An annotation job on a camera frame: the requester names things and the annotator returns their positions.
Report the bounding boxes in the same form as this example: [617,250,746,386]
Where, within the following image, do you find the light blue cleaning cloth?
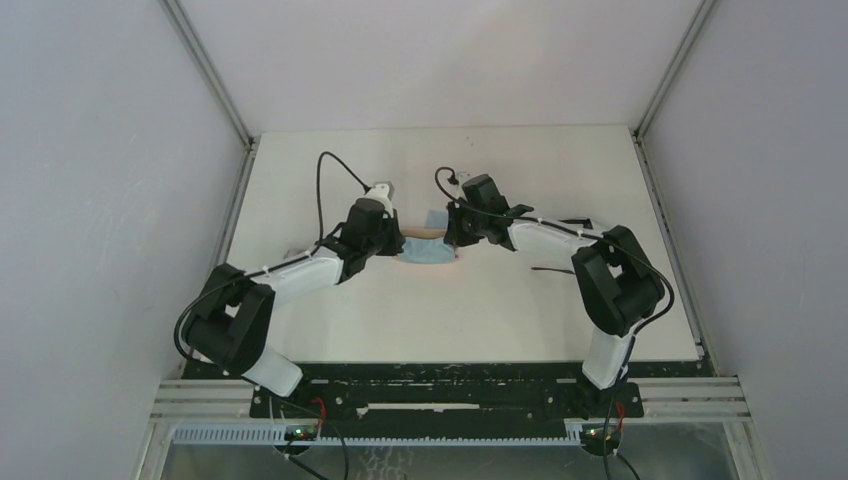
[424,210,449,230]

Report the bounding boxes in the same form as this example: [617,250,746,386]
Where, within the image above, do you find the pink glasses case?
[396,227,458,265]

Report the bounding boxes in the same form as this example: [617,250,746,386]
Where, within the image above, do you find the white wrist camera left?
[364,181,396,218]

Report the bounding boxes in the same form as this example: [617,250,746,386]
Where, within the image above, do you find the white slotted cable duct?
[171,423,583,446]

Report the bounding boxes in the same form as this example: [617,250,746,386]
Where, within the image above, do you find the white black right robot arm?
[434,167,676,391]

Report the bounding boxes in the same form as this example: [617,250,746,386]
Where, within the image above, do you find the aluminium frame rail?
[158,0,258,379]
[632,0,722,377]

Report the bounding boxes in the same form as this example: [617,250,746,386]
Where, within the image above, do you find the black sunglasses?
[530,217,597,274]

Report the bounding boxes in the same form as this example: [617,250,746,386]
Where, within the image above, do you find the map print glasses case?
[283,248,311,262]

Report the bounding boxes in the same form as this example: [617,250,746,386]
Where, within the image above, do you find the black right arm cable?
[433,166,676,333]

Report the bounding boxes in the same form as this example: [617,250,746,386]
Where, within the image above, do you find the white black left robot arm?
[176,197,405,398]

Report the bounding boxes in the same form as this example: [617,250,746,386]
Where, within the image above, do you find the right aluminium frame rail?
[632,0,722,377]

